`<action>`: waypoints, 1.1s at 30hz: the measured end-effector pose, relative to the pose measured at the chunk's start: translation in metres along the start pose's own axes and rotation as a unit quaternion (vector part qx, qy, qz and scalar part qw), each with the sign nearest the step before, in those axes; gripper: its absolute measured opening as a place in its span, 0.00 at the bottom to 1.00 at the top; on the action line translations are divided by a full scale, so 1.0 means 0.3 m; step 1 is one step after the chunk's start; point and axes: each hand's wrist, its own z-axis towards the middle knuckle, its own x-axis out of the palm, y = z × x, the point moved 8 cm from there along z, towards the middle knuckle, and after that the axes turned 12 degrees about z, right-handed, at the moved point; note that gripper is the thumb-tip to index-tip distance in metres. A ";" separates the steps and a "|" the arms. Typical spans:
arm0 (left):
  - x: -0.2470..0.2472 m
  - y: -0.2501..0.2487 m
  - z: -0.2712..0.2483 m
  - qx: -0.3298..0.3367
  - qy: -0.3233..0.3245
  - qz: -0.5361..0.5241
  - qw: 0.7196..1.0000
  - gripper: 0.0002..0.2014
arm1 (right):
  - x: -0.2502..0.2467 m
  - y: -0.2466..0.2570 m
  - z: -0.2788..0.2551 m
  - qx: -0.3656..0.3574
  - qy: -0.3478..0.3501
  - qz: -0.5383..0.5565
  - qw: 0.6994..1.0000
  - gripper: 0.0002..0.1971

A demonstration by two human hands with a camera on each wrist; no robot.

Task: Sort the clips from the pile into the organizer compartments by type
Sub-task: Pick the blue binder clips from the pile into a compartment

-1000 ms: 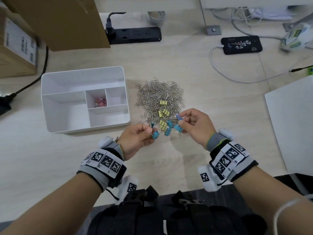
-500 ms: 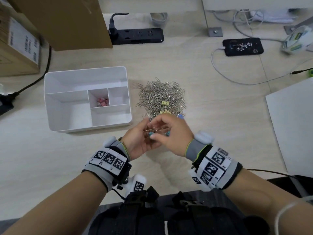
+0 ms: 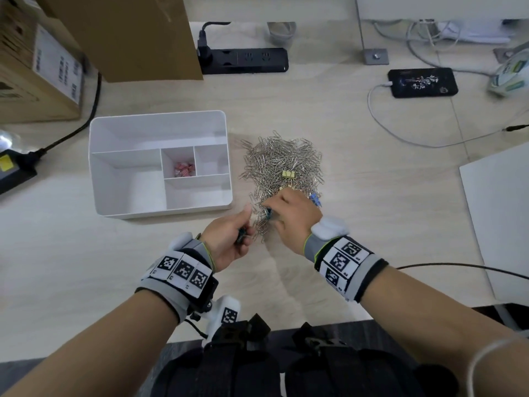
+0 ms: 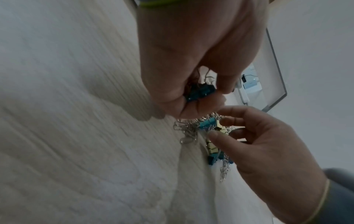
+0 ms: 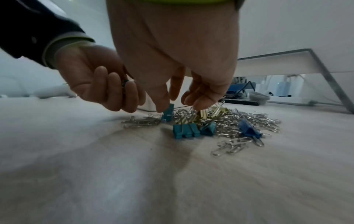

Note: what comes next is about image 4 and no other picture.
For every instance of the person's right hand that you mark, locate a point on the person's right hand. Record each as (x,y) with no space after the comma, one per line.
(271,157)

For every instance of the person's left hand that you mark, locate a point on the person's left hand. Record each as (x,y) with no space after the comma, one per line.
(193,43)

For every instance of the bunch of blue binder clips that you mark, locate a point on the bunch of blue binder clips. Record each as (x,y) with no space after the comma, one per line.
(203,90)

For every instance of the bunch of yellow binder clips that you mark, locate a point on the bunch of yellow binder clips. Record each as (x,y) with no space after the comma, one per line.
(212,149)

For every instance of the pile of silver paper clips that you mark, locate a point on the pile of silver paper clips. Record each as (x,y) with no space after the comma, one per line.
(188,129)

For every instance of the white power strip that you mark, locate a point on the white power strip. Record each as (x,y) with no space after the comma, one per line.
(250,84)

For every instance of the gray right wrist marker band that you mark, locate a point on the gray right wrist marker band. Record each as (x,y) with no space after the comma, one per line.
(337,196)

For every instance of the white desk divider panel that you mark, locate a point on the white desk divider panel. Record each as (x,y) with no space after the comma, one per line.
(318,43)

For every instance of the gray metal divider bracket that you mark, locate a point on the gray metal divider bracket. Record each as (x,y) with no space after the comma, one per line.
(276,65)

